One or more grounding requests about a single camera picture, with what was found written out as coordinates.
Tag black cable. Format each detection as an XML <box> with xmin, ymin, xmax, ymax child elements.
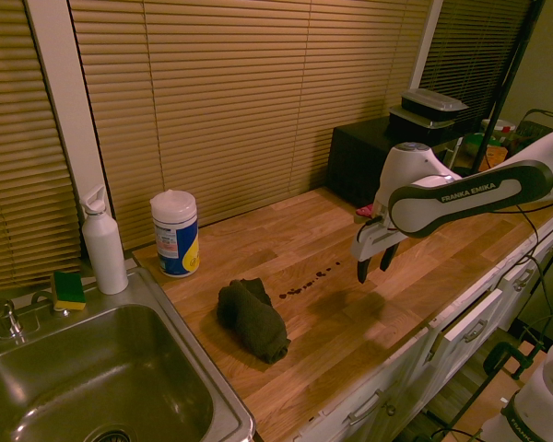
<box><xmin>514</xmin><ymin>202</ymin><xmax>553</xmax><ymax>355</ymax></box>

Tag black box appliance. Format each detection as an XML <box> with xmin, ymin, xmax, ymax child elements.
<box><xmin>329</xmin><ymin>120</ymin><xmax>463</xmax><ymax>209</ymax></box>

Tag narrow tan window blind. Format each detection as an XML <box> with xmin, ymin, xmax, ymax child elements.
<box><xmin>0</xmin><ymin>0</ymin><xmax>83</xmax><ymax>292</ymax></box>

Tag black camera stand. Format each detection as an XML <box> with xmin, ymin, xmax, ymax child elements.
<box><xmin>469</xmin><ymin>0</ymin><xmax>547</xmax><ymax>174</ymax></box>

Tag white water bottle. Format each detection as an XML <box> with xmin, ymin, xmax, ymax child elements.
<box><xmin>78</xmin><ymin>184</ymin><xmax>130</xmax><ymax>296</ymax></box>

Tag white plastic bucket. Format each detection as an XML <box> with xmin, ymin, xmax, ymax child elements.
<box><xmin>481</xmin><ymin>118</ymin><xmax>517</xmax><ymax>140</ymax></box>

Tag dark towel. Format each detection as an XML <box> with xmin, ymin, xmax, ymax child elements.
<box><xmin>216</xmin><ymin>276</ymin><xmax>292</xmax><ymax>366</ymax></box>

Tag yellow box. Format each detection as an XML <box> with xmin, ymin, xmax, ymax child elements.
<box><xmin>483</xmin><ymin>145</ymin><xmax>509</xmax><ymax>168</ymax></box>

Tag dark tan window blind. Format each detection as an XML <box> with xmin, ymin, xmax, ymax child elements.
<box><xmin>418</xmin><ymin>0</ymin><xmax>536</xmax><ymax>135</ymax></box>

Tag stainless steel sink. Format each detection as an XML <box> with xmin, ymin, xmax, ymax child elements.
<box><xmin>0</xmin><ymin>266</ymin><xmax>257</xmax><ymax>442</ymax></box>

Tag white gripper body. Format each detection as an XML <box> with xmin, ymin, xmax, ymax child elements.
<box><xmin>349</xmin><ymin>215</ymin><xmax>405</xmax><ymax>263</ymax></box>

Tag wide tan window blind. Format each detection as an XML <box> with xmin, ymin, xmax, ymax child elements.
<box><xmin>67</xmin><ymin>0</ymin><xmax>437</xmax><ymax>250</ymax></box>

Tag dark framed basket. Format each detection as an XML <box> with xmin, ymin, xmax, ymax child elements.
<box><xmin>514</xmin><ymin>108</ymin><xmax>553</xmax><ymax>156</ymax></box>

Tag yellow green sponge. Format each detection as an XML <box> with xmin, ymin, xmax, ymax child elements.
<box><xmin>50</xmin><ymin>270</ymin><xmax>88</xmax><ymax>313</ymax></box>

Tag white wipes canister blue label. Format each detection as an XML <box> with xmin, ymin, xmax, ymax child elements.
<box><xmin>149</xmin><ymin>188</ymin><xmax>201</xmax><ymax>279</ymax></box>

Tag black food container clear lid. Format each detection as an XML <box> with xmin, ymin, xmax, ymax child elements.
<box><xmin>387</xmin><ymin>104</ymin><xmax>457</xmax><ymax>140</ymax></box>
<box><xmin>399</xmin><ymin>88</ymin><xmax>470</xmax><ymax>122</ymax></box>

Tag black clamp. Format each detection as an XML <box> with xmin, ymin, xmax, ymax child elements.
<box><xmin>482</xmin><ymin>340</ymin><xmax>543</xmax><ymax>381</ymax></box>

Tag white drawer front metal handle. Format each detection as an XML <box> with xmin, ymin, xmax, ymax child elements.
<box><xmin>496</xmin><ymin>219</ymin><xmax>553</xmax><ymax>333</ymax></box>
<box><xmin>299</xmin><ymin>329</ymin><xmax>433</xmax><ymax>442</ymax></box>
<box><xmin>441</xmin><ymin>287</ymin><xmax>506</xmax><ymax>370</ymax></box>

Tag dark liquid spill drops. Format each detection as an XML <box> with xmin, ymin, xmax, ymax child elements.
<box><xmin>278</xmin><ymin>261</ymin><xmax>343</xmax><ymax>301</ymax></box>

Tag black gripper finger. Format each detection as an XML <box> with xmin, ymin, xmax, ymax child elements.
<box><xmin>356</xmin><ymin>256</ymin><xmax>373</xmax><ymax>285</ymax></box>
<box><xmin>379</xmin><ymin>242</ymin><xmax>401</xmax><ymax>273</ymax></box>

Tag metal faucet handle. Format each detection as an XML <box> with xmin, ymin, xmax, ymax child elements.
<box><xmin>0</xmin><ymin>297</ymin><xmax>27</xmax><ymax>343</ymax></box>

